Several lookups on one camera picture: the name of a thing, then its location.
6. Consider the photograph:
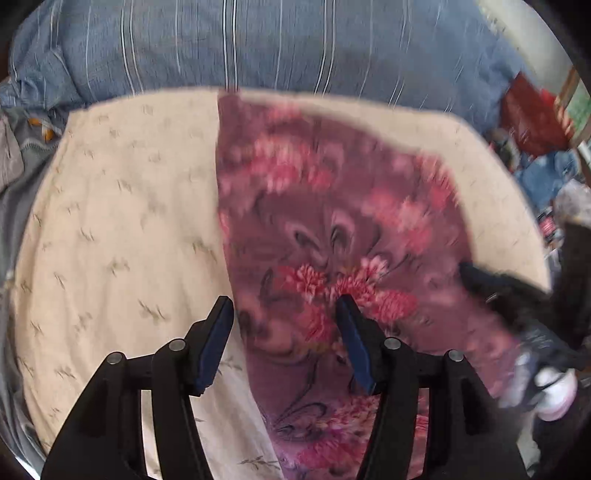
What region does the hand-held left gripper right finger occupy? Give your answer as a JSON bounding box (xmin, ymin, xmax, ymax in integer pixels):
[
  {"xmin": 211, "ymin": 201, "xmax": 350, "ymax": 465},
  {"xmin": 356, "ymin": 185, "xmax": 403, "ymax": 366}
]
[{"xmin": 335, "ymin": 294, "xmax": 530, "ymax": 480}]

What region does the pink floral garment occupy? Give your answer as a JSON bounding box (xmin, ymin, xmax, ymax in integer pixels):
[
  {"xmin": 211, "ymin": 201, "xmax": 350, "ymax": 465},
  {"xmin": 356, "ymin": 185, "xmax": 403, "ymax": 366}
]
[{"xmin": 216, "ymin": 90, "xmax": 525, "ymax": 480}]

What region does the red cloth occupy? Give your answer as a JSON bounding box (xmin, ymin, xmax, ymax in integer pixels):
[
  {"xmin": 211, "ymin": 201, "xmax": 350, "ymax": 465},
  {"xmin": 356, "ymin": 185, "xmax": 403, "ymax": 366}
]
[{"xmin": 499, "ymin": 73, "xmax": 574, "ymax": 155}]

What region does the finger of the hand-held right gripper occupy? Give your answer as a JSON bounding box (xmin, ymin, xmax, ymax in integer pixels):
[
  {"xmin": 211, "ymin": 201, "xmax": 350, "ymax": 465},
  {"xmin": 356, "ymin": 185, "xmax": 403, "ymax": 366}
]
[{"xmin": 458, "ymin": 261, "xmax": 552, "ymax": 319}]

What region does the blue denim cloth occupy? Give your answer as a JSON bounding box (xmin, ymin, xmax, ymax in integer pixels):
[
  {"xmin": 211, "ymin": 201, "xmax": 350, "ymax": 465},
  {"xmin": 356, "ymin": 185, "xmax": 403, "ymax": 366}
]
[{"xmin": 513, "ymin": 150, "xmax": 583, "ymax": 206}]

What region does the wooden frame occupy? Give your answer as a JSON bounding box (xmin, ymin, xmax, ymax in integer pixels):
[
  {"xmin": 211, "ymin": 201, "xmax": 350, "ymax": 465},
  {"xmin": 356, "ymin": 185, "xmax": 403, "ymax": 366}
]
[{"xmin": 553, "ymin": 65, "xmax": 591, "ymax": 185}]

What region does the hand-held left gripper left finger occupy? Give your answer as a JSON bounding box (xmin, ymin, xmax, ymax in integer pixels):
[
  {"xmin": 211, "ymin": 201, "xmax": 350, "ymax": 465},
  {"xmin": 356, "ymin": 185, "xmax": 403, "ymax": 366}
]
[{"xmin": 41, "ymin": 296, "xmax": 235, "ymax": 480}]

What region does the blue plaid quilt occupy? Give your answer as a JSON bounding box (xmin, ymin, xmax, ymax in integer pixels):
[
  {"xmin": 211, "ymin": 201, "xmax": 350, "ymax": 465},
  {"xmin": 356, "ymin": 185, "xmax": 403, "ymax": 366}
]
[{"xmin": 0, "ymin": 0, "xmax": 539, "ymax": 114}]

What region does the grey garment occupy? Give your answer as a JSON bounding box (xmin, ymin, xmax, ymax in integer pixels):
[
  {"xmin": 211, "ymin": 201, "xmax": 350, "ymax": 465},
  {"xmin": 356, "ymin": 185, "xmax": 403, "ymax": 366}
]
[{"xmin": 0, "ymin": 113, "xmax": 25, "ymax": 192}]

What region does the cream leaf-print pillow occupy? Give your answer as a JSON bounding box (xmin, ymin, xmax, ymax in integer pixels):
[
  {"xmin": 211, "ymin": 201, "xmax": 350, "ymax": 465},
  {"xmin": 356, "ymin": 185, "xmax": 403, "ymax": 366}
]
[{"xmin": 11, "ymin": 87, "xmax": 552, "ymax": 480}]

